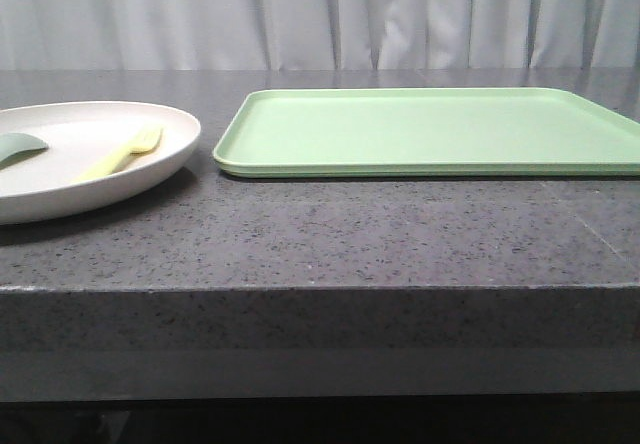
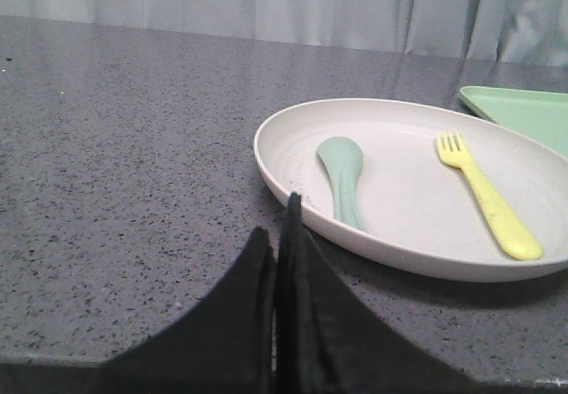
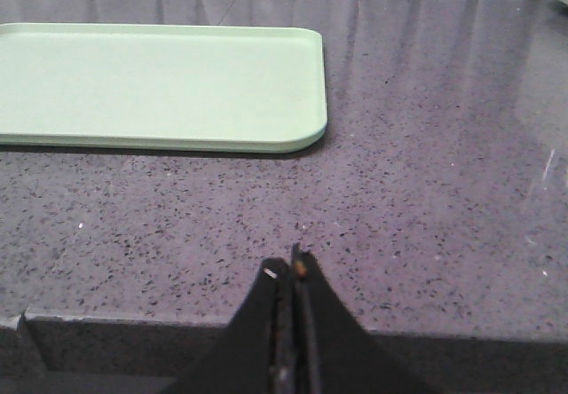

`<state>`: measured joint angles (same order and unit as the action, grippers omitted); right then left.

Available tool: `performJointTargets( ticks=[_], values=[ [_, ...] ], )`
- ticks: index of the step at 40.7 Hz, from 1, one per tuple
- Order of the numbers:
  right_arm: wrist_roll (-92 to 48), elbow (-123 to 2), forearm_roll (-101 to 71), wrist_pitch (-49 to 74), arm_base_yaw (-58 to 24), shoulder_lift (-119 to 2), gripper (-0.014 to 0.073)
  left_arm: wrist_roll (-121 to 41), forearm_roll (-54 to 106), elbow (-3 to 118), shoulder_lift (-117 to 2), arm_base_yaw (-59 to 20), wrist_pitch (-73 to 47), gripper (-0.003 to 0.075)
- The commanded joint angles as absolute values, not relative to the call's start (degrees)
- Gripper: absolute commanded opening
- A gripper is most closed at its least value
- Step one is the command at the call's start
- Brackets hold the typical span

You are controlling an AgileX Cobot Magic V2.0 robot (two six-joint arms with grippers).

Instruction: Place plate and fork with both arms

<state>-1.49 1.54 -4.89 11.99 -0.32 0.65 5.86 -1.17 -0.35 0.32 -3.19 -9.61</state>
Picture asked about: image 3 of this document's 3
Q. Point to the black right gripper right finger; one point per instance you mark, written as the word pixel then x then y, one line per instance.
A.
pixel 337 354

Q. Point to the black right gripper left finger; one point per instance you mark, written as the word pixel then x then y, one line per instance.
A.
pixel 255 353

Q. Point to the light green plastic tray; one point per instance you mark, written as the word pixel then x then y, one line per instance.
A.
pixel 162 87

